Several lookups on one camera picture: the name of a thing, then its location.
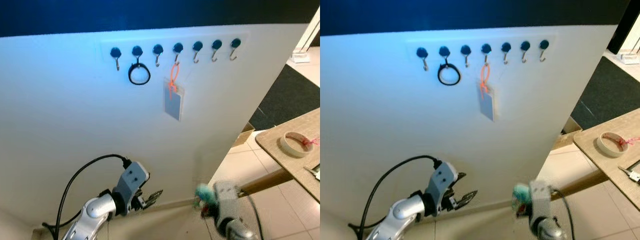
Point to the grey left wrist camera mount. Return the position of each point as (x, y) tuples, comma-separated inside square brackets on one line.
[(132, 177), (442, 177)]

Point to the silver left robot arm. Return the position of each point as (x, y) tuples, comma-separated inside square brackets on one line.
[(405, 209), (95, 207)]

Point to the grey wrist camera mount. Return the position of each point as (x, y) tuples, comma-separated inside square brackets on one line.
[(132, 177), (540, 197), (442, 177), (226, 197)]

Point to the dark grey floor rug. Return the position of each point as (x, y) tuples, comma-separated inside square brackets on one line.
[(287, 97), (610, 92)]

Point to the beige masking tape roll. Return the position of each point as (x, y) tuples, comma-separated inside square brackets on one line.
[(285, 146), (601, 146)]

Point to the black knob metal hook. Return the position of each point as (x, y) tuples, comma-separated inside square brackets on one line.
[(235, 43), (115, 52), (525, 46), (178, 47), (197, 46), (506, 47), (422, 52), (216, 45), (158, 49), (486, 48), (444, 51), (465, 50), (137, 50), (544, 45)]

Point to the brown cardboard box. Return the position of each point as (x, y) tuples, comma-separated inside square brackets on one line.
[(243, 136), (567, 141)]

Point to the silver keys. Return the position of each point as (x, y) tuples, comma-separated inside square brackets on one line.
[(315, 174), (634, 175)]

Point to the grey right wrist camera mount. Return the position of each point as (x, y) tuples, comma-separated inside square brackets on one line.
[(540, 197), (226, 197)]

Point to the white floor stand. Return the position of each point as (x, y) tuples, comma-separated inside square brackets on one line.
[(627, 57), (299, 57)]

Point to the white wall hook rail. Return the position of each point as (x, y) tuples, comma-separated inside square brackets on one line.
[(475, 41), (170, 39)]

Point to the light wooden table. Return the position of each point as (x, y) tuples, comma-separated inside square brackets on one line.
[(590, 145), (272, 142)]

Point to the round wooden table leg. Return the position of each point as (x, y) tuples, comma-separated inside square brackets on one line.
[(270, 181), (585, 182)]

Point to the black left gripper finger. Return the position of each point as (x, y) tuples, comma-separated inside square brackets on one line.
[(468, 197), (459, 176), (155, 196)]

